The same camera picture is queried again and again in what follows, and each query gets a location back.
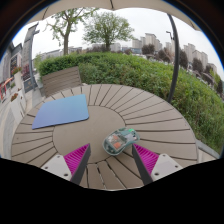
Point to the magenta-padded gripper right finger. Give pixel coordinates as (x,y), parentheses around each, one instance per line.
(148,160)

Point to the beige parasol canopy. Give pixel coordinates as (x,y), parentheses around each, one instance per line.
(83,4)

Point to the transparent green computer mouse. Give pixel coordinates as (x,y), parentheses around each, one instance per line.
(118,141)

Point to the white planter box with flowers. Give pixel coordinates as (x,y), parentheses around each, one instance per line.
(17,78)
(16,106)

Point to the sparse-leaved tree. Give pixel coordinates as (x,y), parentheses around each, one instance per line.
(66,40)

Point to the dense leafy tree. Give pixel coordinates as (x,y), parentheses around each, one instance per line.
(106,28)

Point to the grey street pole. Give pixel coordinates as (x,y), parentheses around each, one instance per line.
(32,60)

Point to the distant apartment buildings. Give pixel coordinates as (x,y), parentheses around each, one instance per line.
(150,40)

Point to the wooden slat chair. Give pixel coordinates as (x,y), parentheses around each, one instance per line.
(61,80)

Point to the dark curved parasol pole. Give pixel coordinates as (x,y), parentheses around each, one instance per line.
(175,66)

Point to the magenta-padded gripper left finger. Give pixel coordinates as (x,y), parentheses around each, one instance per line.
(75,160)

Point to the blue mouse pad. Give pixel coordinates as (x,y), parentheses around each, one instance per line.
(61,111)

